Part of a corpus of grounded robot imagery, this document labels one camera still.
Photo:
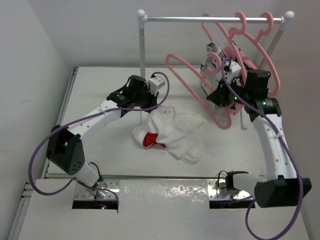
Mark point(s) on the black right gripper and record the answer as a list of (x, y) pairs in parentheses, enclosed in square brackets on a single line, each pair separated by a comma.
[(219, 96)]

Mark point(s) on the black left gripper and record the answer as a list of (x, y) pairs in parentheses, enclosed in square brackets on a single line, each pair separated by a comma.
[(152, 95)]

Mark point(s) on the white t shirt red print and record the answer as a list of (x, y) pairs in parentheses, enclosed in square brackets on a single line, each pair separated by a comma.
[(179, 132)]

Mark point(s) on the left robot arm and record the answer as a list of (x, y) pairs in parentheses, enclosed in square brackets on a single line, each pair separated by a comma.
[(66, 148)]

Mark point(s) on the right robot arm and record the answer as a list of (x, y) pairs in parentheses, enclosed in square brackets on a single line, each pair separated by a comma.
[(282, 187)]

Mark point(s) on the newspaper print shirt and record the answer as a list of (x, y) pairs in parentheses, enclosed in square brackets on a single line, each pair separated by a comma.
[(213, 79)]

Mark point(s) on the pink patterned shirt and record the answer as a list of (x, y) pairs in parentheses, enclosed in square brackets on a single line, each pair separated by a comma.
[(248, 64)]

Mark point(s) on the empty pink hanger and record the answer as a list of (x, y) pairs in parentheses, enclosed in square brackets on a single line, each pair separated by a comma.
[(266, 57)]

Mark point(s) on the white clothes rack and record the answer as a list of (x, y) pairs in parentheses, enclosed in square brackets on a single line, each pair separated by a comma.
[(223, 23)]

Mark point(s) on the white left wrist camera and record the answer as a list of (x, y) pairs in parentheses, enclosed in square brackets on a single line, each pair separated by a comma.
[(156, 83)]

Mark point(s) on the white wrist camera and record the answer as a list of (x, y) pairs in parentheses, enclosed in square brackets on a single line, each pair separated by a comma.
[(231, 70), (156, 83)]

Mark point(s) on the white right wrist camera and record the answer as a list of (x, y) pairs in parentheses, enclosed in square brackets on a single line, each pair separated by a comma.
[(231, 70)]

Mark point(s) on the metal base plate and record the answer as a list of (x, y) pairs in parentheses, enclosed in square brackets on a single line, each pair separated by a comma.
[(109, 191)]

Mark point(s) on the aluminium table edge rail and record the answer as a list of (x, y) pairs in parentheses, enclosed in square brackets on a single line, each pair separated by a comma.
[(26, 194)]

